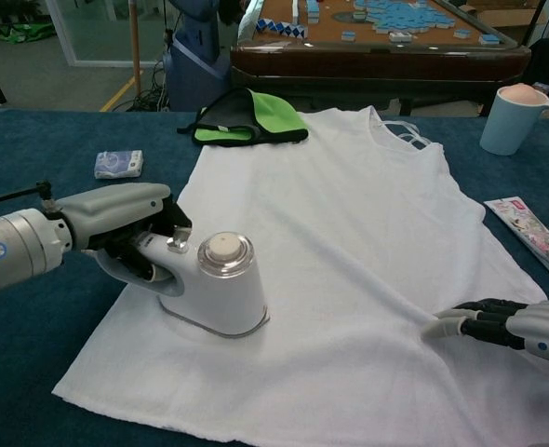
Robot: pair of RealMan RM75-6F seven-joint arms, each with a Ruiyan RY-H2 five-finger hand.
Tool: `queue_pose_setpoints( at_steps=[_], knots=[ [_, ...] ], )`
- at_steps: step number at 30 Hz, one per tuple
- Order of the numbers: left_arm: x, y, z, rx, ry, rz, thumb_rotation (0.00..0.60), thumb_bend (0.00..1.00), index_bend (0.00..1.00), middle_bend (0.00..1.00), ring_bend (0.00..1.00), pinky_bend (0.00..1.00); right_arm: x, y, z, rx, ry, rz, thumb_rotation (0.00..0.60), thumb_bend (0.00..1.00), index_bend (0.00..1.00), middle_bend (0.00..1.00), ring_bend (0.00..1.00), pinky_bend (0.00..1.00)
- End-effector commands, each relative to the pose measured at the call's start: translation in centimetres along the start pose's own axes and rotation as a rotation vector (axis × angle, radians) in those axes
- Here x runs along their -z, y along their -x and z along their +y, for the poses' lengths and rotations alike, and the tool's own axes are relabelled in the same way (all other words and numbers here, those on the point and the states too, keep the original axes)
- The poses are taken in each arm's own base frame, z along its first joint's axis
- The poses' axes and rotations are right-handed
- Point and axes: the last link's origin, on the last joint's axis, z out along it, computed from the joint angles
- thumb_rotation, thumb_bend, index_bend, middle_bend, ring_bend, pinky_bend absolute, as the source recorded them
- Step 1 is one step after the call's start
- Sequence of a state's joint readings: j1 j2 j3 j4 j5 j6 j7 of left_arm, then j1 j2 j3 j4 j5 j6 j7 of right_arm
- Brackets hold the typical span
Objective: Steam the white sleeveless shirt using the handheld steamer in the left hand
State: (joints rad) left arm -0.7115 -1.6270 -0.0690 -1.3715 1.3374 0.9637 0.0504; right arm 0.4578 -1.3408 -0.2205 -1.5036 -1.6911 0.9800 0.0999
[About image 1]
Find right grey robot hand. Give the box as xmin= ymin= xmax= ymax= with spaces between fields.
xmin=421 ymin=297 xmax=549 ymax=373

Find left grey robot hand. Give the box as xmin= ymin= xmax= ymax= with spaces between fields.
xmin=53 ymin=182 xmax=194 ymax=281

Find white handheld steamer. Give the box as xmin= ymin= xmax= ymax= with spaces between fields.
xmin=100 ymin=226 xmax=272 ymax=337

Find white sleeveless shirt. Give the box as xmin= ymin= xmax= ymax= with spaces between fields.
xmin=50 ymin=105 xmax=549 ymax=447

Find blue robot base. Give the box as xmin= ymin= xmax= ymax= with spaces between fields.
xmin=162 ymin=0 xmax=234 ymax=113

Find small blue tissue pack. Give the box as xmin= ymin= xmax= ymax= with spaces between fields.
xmin=93 ymin=148 xmax=145 ymax=181

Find floral toothpaste tube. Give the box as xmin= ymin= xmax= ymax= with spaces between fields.
xmin=483 ymin=197 xmax=549 ymax=280

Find dark blue table mat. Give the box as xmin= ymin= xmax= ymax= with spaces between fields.
xmin=0 ymin=110 xmax=549 ymax=447

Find wooden pole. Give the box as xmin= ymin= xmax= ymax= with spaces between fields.
xmin=128 ymin=0 xmax=144 ymax=89

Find green and black cloth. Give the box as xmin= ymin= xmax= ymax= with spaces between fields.
xmin=176 ymin=88 xmax=310 ymax=148

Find white framed glass partition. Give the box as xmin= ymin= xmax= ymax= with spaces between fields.
xmin=46 ymin=0 xmax=139 ymax=66

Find green bag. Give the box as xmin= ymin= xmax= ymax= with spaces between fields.
xmin=0 ymin=22 xmax=55 ymax=46

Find pink round sponge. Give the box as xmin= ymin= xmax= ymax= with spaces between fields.
xmin=502 ymin=83 xmax=546 ymax=104

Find blue white snake puzzle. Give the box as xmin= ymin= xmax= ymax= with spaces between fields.
xmin=254 ymin=16 xmax=311 ymax=41

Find brown mahjong table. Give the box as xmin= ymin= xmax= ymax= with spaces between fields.
xmin=230 ymin=0 xmax=532 ymax=117

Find tangled floor cables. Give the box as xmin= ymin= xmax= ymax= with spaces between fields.
xmin=129 ymin=60 xmax=169 ymax=113

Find light blue mug white handle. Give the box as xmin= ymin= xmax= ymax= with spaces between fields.
xmin=479 ymin=83 xmax=549 ymax=156

